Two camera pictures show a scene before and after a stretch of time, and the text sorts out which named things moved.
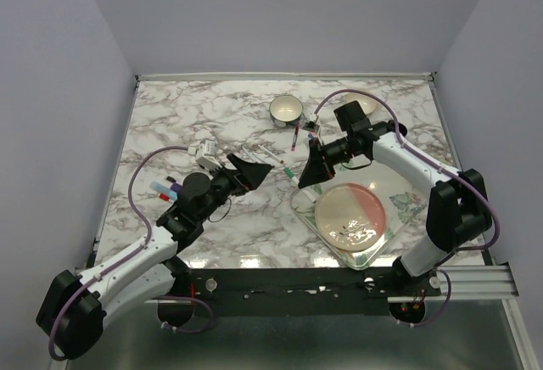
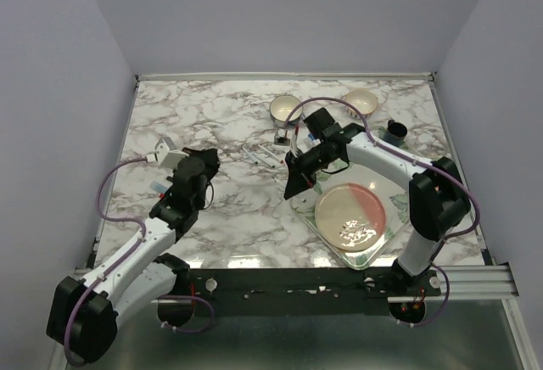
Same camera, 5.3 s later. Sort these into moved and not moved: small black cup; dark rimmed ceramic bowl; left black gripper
Moved: left black gripper
Not moved: small black cup; dark rimmed ceramic bowl
